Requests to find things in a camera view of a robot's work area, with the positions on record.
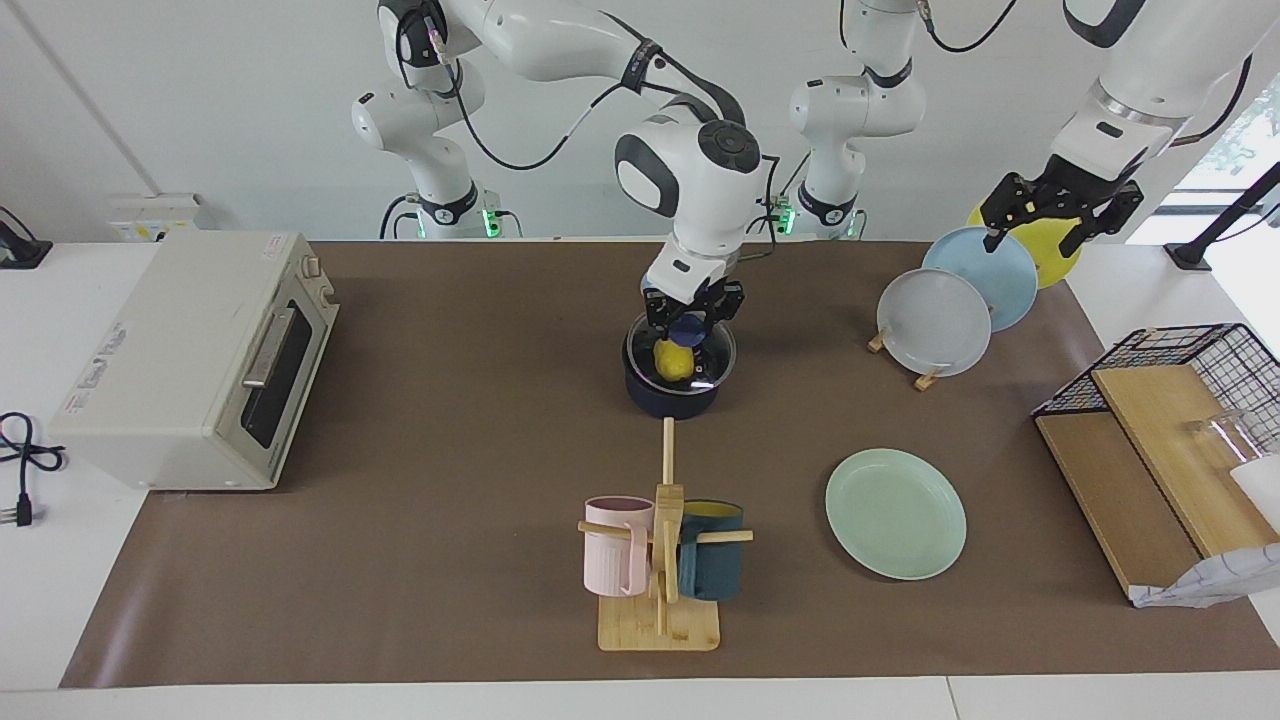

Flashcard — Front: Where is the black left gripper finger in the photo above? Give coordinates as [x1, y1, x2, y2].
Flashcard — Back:
[980, 172, 1037, 253]
[1060, 182, 1144, 259]

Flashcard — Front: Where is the glass lid blue knob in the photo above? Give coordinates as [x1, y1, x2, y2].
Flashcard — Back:
[625, 312, 738, 393]

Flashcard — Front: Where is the yellow plate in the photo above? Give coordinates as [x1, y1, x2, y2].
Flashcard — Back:
[967, 200, 1084, 290]

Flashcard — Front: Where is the light blue plate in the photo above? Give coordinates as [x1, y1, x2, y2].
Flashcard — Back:
[922, 226, 1039, 333]

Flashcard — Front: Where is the dark blue pot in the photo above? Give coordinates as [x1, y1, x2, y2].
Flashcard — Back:
[622, 315, 738, 420]

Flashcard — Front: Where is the grey plate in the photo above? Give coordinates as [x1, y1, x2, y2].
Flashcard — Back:
[877, 268, 993, 378]

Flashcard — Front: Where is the wooden plate rack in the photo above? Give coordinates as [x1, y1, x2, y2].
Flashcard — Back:
[867, 322, 943, 392]

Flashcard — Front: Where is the green plate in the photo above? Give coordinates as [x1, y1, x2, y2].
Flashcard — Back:
[825, 448, 968, 581]

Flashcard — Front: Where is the black mounting stand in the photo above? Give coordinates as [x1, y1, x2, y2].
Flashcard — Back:
[1165, 160, 1280, 273]

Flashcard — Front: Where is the light wooden cutting board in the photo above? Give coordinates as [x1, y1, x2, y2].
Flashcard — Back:
[1090, 364, 1280, 559]

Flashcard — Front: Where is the pink ribbed mug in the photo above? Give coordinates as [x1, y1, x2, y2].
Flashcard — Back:
[584, 496, 656, 598]

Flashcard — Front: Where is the clear glass cup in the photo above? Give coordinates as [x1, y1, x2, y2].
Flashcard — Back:
[1180, 408, 1280, 471]

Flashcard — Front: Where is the dark teal mug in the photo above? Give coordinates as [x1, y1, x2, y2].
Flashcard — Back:
[678, 499, 746, 602]

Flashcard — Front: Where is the brown wooden board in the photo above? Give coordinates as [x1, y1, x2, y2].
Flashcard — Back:
[1035, 410, 1201, 601]

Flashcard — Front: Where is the brown table mat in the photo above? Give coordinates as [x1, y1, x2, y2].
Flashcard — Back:
[60, 240, 1280, 689]

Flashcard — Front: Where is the wooden mug rack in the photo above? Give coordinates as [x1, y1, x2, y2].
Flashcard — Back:
[577, 418, 754, 653]

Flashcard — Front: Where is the white cup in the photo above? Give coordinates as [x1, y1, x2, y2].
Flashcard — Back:
[1230, 455, 1280, 531]

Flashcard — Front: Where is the white checkered cloth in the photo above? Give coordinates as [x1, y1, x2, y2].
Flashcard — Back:
[1130, 543, 1280, 609]

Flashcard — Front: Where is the beige toaster oven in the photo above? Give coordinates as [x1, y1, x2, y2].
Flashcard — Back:
[48, 232, 341, 491]

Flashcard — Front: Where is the white power strip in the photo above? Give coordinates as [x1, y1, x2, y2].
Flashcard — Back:
[108, 193, 219, 244]

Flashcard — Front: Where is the black table clamp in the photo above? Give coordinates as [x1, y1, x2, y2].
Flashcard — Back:
[0, 205, 53, 269]

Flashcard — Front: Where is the black wire basket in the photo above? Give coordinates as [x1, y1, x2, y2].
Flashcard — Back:
[1032, 323, 1280, 456]

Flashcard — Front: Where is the black base power cable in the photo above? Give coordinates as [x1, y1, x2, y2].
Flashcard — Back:
[760, 150, 813, 237]
[378, 193, 423, 241]

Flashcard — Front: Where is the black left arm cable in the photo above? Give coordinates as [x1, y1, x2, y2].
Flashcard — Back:
[915, 0, 1257, 151]

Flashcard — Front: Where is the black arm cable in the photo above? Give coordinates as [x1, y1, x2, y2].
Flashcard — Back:
[395, 0, 783, 267]
[915, 0, 1257, 151]

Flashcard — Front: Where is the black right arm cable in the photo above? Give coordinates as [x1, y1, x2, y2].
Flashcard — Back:
[395, 0, 783, 267]

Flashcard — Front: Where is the black power cord with plug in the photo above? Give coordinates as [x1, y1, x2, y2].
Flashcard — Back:
[0, 412, 66, 528]

